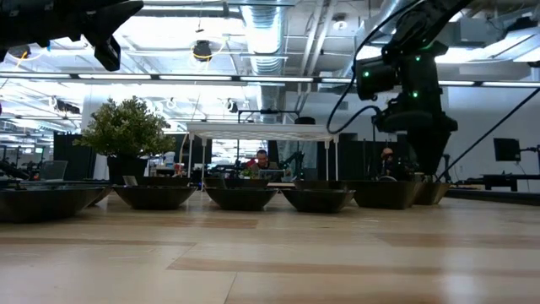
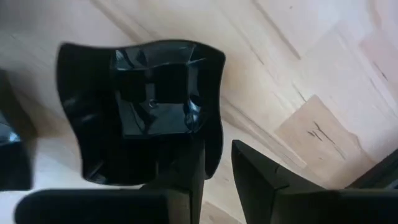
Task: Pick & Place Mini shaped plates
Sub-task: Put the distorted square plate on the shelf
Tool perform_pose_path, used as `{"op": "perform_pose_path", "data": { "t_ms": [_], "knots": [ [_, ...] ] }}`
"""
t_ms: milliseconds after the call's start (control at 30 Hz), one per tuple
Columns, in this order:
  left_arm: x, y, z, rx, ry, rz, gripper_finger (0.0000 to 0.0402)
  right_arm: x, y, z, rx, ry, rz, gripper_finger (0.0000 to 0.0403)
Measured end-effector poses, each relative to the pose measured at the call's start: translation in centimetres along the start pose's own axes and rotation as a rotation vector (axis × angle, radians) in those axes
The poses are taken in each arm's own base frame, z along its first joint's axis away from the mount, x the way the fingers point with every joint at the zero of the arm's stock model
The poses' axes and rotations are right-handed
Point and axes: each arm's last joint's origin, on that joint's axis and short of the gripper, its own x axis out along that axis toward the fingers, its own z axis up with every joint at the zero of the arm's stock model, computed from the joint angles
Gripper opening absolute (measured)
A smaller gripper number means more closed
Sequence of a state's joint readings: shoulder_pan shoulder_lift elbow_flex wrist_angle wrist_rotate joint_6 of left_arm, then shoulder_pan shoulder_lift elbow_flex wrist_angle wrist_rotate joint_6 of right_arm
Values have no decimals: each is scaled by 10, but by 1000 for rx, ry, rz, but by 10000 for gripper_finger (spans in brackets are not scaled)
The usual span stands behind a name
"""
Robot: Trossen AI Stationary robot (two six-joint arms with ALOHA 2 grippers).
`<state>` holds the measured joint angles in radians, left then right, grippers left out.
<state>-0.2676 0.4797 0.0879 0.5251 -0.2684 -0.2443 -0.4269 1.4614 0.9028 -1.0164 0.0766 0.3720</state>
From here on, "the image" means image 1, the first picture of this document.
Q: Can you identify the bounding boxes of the black wall monitor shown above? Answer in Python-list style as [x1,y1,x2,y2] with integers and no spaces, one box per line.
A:
[493,137,522,163]

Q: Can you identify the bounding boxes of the black ceiling cable reel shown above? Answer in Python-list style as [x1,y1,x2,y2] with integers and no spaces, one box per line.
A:
[7,44,33,60]
[192,40,214,63]

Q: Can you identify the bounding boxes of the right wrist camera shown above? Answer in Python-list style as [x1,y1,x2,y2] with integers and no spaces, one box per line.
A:
[371,104,407,133]

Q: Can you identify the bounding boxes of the white lattice rack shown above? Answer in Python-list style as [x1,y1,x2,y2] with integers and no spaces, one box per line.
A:
[185,122,343,191]

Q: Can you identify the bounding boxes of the grey laptop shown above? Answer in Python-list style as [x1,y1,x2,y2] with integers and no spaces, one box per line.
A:
[40,160,68,182]

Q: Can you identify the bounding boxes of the person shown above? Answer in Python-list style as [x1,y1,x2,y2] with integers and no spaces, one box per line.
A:
[377,146,407,182]
[246,149,280,172]

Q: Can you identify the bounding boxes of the green potted plant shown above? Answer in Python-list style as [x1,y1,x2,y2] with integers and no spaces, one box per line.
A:
[73,95,177,187]

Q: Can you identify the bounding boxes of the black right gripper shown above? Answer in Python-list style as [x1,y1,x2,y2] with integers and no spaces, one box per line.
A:
[400,95,460,176]

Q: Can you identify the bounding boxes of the black rounded square mini plate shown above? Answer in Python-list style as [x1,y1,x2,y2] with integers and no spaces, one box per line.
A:
[112,185,198,211]
[281,188,358,214]
[0,185,105,224]
[204,187,279,212]
[86,185,114,208]

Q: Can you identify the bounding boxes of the right arm supply cable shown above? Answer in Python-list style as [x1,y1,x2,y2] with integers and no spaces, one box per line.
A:
[436,87,540,182]

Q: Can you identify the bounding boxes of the ceiling light strip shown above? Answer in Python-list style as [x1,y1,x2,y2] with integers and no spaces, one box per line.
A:
[0,72,540,88]

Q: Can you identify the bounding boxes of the black partition panel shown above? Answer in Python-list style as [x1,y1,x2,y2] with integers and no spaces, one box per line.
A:
[316,133,373,187]
[53,133,97,182]

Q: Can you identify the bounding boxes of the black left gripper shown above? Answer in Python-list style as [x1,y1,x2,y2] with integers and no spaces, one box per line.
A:
[50,0,144,72]

